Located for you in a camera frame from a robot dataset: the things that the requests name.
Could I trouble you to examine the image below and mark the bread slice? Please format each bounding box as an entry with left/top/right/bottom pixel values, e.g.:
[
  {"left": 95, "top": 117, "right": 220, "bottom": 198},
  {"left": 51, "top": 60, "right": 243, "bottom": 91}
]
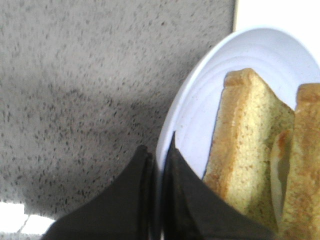
[
  {"left": 203, "top": 68, "right": 294, "bottom": 231},
  {"left": 279, "top": 83, "right": 320, "bottom": 240}
]

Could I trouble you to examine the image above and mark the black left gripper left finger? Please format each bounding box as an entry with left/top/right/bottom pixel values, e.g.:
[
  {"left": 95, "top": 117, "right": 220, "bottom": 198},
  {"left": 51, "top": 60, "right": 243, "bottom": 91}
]
[{"left": 42, "top": 145, "right": 154, "bottom": 240}]

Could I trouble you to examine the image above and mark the blue round plate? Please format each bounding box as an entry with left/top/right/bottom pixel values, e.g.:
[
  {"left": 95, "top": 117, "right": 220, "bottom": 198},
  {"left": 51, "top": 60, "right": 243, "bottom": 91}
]
[{"left": 155, "top": 27, "right": 320, "bottom": 177}]

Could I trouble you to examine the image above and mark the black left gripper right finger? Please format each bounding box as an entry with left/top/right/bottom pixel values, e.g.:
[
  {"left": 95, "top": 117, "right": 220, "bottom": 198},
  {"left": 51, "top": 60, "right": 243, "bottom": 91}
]
[{"left": 162, "top": 137, "right": 277, "bottom": 240}]

